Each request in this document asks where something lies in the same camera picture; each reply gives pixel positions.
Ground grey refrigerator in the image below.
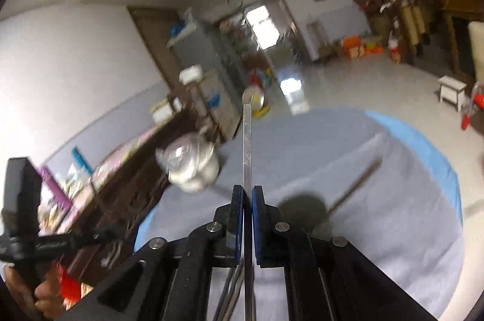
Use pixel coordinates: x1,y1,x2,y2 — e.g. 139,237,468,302
167,18,243,141

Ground red packet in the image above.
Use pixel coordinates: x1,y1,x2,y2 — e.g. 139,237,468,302
56,264,83,302

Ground person's left hand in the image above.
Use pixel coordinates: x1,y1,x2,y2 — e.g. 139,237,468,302
3,262,65,319

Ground thin grey utensil handle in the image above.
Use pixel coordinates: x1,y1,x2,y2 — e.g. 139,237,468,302
212,260,246,321

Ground grey table cloth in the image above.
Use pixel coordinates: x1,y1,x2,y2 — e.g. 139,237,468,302
149,107,466,321

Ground red plastic object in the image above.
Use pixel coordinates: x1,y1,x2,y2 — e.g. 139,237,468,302
460,82,484,131

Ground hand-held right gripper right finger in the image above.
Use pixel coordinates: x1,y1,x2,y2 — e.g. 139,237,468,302
252,185,437,321

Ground white box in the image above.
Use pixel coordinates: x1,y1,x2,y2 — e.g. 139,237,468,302
179,65,205,86

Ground white bowl with plastic wrap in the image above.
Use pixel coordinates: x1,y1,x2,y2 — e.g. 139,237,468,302
155,134,221,193

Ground orange boxes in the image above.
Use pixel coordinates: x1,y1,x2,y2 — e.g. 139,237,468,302
339,35,383,59

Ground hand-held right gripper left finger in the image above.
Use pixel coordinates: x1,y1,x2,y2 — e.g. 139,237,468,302
57,185,246,321

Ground wooden cabinet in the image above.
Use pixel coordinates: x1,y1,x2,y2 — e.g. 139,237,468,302
433,0,484,80

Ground dark wooden sideboard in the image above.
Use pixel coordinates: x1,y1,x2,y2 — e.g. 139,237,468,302
36,108,229,306

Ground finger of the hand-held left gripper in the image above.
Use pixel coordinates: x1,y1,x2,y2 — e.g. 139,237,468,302
74,228,119,249

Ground white stool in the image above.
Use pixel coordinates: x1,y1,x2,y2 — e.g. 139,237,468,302
437,75,468,112

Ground brown wooden door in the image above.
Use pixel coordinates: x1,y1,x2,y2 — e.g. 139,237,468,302
126,5,183,89

